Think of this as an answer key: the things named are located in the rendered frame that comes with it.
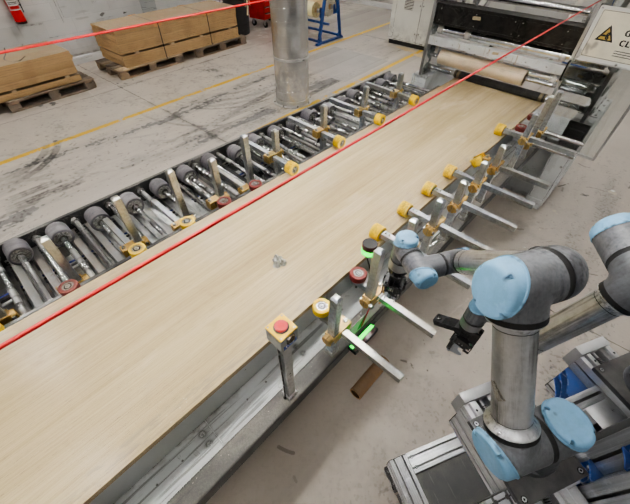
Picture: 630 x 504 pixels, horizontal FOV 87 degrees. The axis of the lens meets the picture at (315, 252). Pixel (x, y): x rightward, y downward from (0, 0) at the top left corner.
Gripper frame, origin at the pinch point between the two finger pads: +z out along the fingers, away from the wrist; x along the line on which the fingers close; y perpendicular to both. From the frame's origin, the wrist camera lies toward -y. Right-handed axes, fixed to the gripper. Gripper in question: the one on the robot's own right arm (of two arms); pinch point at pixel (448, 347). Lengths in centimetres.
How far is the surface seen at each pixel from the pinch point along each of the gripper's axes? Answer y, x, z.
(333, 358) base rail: -34.6, -31.2, 12.8
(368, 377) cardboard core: -28, -1, 75
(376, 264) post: -37.0, -5.7, -27.2
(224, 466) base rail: -36, -89, 13
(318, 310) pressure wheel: -47, -28, -8
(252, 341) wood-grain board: -57, -56, -7
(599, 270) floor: 54, 205, 82
